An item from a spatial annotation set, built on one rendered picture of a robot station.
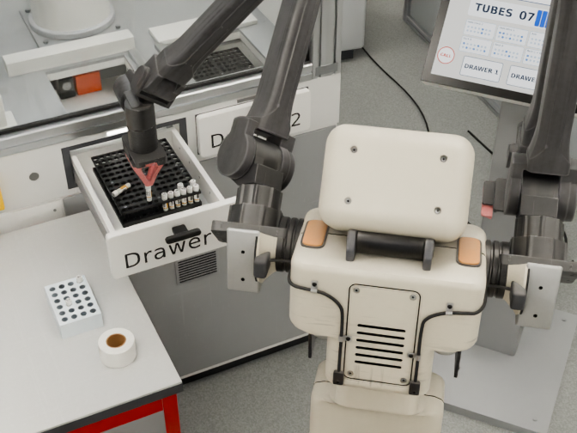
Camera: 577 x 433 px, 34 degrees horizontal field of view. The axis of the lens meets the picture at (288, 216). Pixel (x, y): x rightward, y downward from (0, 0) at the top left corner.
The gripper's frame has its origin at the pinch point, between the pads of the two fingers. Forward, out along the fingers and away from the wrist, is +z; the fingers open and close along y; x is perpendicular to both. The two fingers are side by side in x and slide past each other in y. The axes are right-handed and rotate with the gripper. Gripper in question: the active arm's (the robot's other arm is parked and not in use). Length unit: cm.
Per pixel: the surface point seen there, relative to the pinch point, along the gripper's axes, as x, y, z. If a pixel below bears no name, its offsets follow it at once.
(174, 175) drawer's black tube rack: -7.6, 6.6, 5.9
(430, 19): -179, 172, 93
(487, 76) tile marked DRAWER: -83, 2, -3
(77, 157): 9.6, 24.0, 8.0
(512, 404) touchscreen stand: -90, -24, 92
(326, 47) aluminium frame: -52, 25, -5
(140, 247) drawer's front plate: 5.9, -11.2, 7.0
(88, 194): 10.8, 10.8, 8.3
